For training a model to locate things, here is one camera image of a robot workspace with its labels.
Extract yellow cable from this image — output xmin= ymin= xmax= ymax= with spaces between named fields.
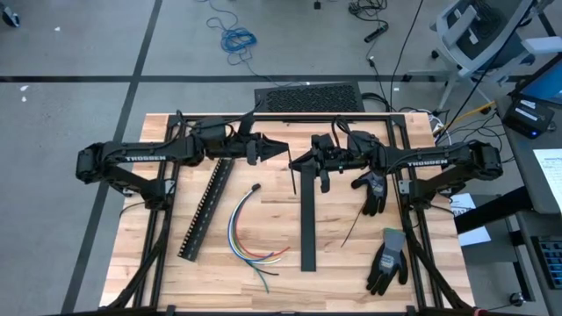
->
xmin=443 ymin=101 xmax=496 ymax=131

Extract blue wire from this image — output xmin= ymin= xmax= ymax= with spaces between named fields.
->
xmin=227 ymin=186 xmax=276 ymax=263

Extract black cable coil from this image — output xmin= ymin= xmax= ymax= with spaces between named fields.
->
xmin=347 ymin=0 xmax=390 ymax=24

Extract black wire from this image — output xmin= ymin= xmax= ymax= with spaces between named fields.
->
xmin=232 ymin=186 xmax=280 ymax=277

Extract black device box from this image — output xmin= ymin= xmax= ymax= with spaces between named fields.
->
xmin=501 ymin=97 xmax=555 ymax=140

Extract grey white office chair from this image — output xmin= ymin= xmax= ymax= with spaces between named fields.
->
xmin=406 ymin=0 xmax=562 ymax=113

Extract black zip tie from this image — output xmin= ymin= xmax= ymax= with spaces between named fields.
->
xmin=286 ymin=147 xmax=298 ymax=196

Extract white paper with print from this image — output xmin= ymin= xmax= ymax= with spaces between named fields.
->
xmin=450 ymin=192 xmax=492 ymax=248

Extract black cable with plug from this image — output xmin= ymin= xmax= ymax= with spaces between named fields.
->
xmin=365 ymin=41 xmax=384 ymax=91

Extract green wire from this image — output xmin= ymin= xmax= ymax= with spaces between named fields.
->
xmin=228 ymin=186 xmax=270 ymax=294

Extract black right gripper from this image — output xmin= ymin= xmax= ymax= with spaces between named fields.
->
xmin=289 ymin=146 xmax=352 ymax=194

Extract small black floor device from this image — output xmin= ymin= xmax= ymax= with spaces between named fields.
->
xmin=1 ymin=6 xmax=21 ymax=28

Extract black aluminium frame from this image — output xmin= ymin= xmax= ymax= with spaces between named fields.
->
xmin=99 ymin=112 xmax=479 ymax=316

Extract red wire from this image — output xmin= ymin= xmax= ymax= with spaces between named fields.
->
xmin=234 ymin=186 xmax=291 ymax=260

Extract black keyboard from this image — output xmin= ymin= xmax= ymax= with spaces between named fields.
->
xmin=530 ymin=235 xmax=562 ymax=291

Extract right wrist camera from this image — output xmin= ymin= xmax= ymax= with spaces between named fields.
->
xmin=310 ymin=133 xmax=335 ymax=154

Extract black tangled cables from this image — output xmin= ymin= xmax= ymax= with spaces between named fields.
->
xmin=434 ymin=111 xmax=518 ymax=146

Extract black slotted cable raceway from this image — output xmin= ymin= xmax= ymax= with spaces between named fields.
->
xmin=177 ymin=157 xmax=236 ymax=263

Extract blue floor cable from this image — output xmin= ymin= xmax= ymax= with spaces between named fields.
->
xmin=205 ymin=0 xmax=282 ymax=85

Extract white cable bundle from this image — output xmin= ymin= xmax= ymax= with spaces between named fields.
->
xmin=428 ymin=112 xmax=453 ymax=153

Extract laptop with blue screen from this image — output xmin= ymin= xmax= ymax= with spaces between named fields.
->
xmin=510 ymin=51 xmax=562 ymax=110

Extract white document sheet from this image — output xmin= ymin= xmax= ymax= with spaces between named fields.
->
xmin=532 ymin=147 xmax=562 ymax=203

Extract black perforated case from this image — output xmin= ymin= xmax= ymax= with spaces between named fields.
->
xmin=253 ymin=82 xmax=365 ymax=114

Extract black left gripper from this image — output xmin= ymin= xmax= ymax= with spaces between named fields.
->
xmin=231 ymin=131 xmax=290 ymax=167

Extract dark brown zip tie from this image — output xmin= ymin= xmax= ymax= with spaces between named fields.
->
xmin=339 ymin=204 xmax=366 ymax=249

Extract black power strip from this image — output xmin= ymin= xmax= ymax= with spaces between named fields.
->
xmin=363 ymin=24 xmax=390 ymax=44

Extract long black hanging cable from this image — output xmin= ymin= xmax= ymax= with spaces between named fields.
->
xmin=438 ymin=0 xmax=537 ymax=133
xmin=388 ymin=0 xmax=425 ymax=113

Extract grey side desk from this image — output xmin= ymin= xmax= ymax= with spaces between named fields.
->
xmin=494 ymin=94 xmax=562 ymax=316

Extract black raceway lid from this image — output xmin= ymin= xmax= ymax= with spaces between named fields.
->
xmin=299 ymin=165 xmax=317 ymax=272

